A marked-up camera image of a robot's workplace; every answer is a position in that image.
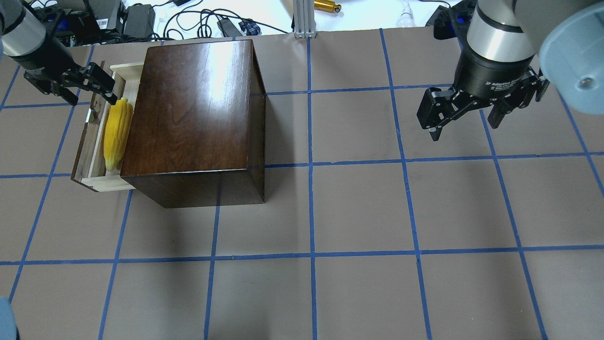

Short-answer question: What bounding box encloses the aluminium frame post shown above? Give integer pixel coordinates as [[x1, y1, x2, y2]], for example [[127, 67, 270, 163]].
[[293, 0, 317, 39]]

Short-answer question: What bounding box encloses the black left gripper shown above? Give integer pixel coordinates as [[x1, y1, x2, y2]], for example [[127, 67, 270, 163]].
[[4, 32, 118, 106]]

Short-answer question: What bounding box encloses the dark wooden drawer box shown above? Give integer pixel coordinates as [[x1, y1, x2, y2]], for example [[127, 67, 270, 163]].
[[120, 40, 266, 208]]

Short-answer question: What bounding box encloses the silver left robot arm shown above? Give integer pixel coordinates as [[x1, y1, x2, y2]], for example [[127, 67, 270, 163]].
[[1, 0, 118, 106]]

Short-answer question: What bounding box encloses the white light bulb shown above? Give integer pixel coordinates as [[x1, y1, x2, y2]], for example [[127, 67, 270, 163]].
[[395, 0, 416, 28]]

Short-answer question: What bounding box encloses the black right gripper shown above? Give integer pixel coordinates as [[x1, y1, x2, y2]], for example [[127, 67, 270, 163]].
[[417, 47, 550, 141]]

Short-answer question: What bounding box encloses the light wood drawer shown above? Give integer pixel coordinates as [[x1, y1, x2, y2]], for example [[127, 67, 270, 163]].
[[70, 61, 144, 192]]

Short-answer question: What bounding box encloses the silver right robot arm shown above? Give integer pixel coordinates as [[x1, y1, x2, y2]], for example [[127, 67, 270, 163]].
[[417, 0, 604, 141]]

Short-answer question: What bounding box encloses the yellow plastic corn cob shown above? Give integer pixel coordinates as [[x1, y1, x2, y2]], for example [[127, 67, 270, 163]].
[[103, 97, 134, 171]]

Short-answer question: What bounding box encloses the black power adapter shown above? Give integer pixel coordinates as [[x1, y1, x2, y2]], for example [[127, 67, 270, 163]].
[[123, 4, 155, 39]]

